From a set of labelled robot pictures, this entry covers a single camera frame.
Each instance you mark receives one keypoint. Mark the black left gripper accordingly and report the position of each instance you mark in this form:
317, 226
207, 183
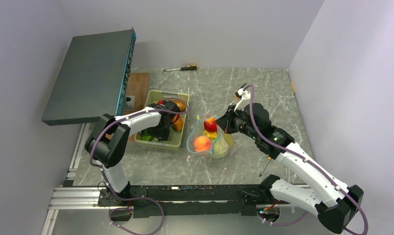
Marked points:
162, 135

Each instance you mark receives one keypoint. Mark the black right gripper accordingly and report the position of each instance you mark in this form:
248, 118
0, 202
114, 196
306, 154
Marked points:
226, 121

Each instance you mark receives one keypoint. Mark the green leaf toy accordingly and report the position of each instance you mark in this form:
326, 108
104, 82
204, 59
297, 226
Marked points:
146, 136

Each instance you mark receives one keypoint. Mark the yellow pepper slice toy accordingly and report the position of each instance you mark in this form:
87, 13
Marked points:
229, 140

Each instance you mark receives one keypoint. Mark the yellow lemon toy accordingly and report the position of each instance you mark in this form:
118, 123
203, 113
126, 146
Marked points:
211, 135

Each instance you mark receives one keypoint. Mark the red apple toy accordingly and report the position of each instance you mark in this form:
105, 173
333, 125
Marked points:
210, 125

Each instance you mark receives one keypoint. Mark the clear zip top bag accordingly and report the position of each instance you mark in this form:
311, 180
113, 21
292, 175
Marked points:
198, 131

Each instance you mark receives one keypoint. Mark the peach toy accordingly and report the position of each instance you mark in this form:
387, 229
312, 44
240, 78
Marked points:
202, 143

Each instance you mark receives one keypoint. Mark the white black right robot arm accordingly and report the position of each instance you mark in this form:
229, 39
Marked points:
333, 202

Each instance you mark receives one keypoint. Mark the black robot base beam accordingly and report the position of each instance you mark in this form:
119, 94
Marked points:
147, 201

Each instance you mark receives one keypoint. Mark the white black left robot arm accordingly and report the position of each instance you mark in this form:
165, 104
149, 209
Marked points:
107, 142

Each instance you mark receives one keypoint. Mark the green plastic food bin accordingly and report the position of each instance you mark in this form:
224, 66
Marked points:
175, 137

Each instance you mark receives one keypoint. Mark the red orange mango toy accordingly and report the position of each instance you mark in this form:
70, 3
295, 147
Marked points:
177, 123

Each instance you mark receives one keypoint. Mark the yellow black screwdriver near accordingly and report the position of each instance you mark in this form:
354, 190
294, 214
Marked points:
264, 167

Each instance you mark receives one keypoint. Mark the yellow black screwdriver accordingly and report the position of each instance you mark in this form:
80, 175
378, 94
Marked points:
264, 167
185, 68

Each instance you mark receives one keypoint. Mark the brown wooden board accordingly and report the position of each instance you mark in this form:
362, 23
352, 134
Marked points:
137, 86

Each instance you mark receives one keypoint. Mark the yellow black screwdriver far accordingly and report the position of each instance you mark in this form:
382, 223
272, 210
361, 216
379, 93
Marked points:
185, 68

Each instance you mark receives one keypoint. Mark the dark grey flat panel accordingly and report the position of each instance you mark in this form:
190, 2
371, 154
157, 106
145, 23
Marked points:
93, 78

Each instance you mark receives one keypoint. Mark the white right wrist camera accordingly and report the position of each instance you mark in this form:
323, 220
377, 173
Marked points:
244, 100

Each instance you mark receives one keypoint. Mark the small metal bracket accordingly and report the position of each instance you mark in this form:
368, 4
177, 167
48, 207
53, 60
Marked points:
129, 102

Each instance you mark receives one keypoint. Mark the aluminium frame rail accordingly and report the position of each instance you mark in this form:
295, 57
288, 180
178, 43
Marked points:
85, 198

